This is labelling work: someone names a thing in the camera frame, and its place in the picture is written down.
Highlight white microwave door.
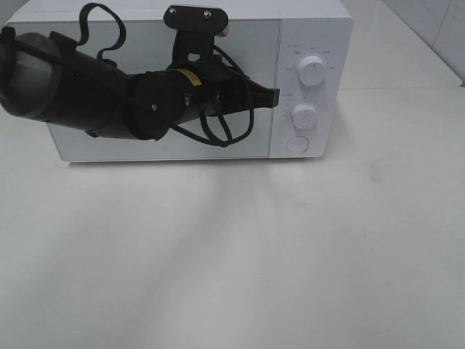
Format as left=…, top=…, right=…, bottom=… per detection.
left=6, top=18, right=284, bottom=163

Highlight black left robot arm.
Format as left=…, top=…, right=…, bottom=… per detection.
left=1, top=26, right=279, bottom=148

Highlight white microwave oven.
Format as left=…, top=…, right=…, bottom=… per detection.
left=7, top=1, right=353, bottom=159

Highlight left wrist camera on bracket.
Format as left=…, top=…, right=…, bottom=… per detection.
left=163, top=5, right=229, bottom=66

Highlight round white door button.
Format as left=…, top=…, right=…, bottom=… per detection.
left=286, top=136, right=310, bottom=154

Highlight white dial knob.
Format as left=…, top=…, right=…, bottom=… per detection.
left=291, top=103, right=319, bottom=129
left=296, top=53, right=327, bottom=87

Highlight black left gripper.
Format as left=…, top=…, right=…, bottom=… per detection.
left=174, top=62, right=280, bottom=119

